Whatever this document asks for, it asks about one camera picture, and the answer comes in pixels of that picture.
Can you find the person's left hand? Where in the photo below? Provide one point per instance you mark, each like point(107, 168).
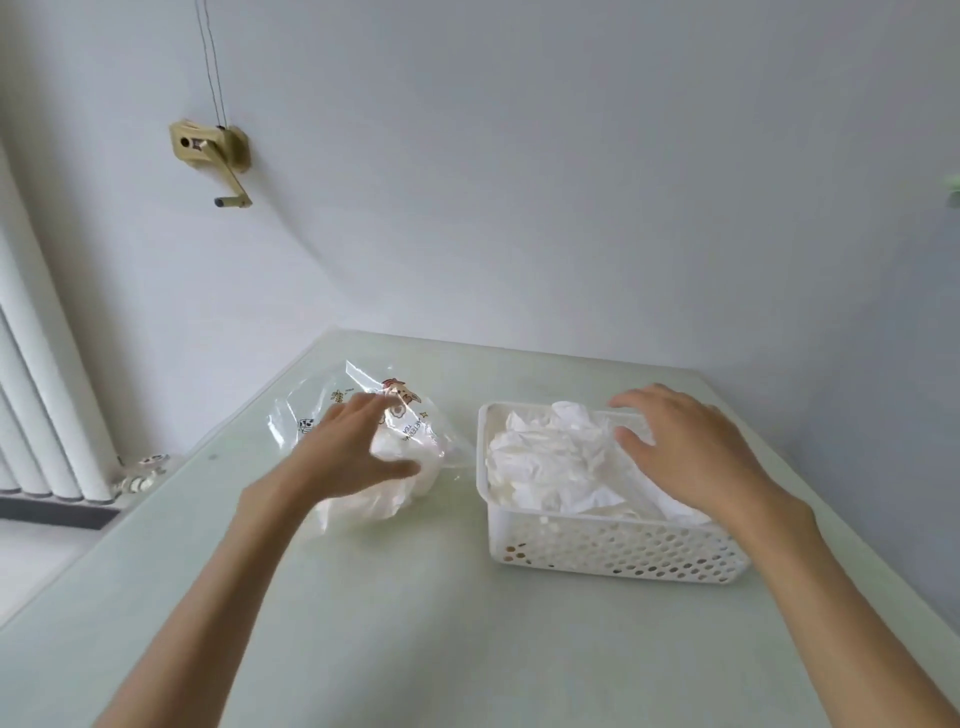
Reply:
point(337, 457)

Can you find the person's right hand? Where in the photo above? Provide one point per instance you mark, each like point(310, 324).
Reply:
point(697, 457)

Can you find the clear bear-print plastic bag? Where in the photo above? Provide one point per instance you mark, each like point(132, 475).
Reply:
point(442, 442)

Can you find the white perforated plastic basket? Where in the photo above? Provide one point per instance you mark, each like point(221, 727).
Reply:
point(615, 547)

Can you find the stack of white gloves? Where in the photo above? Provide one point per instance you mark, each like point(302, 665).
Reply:
point(555, 465)

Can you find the person's left forearm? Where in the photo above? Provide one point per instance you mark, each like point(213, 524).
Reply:
point(202, 615)

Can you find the person's right forearm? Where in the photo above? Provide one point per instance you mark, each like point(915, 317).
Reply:
point(840, 622)

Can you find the white radiator valve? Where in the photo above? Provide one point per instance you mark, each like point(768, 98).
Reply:
point(142, 472)

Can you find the white column radiator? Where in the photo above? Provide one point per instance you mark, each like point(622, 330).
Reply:
point(45, 390)

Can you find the brass wall crank winch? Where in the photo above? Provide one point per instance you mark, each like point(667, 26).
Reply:
point(232, 146)

